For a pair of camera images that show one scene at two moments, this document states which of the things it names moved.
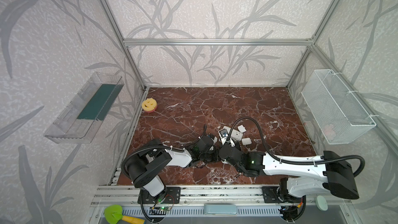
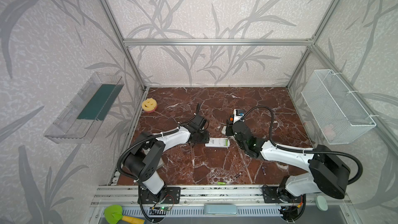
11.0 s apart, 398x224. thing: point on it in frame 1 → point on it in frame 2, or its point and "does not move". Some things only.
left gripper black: x=210 y=154 → x=200 y=132
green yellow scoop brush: x=113 y=214 does not move
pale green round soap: x=321 y=203 does not move
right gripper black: x=224 y=153 → x=231 y=129
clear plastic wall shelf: x=79 y=124 does not move
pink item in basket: x=329 y=131 does not move
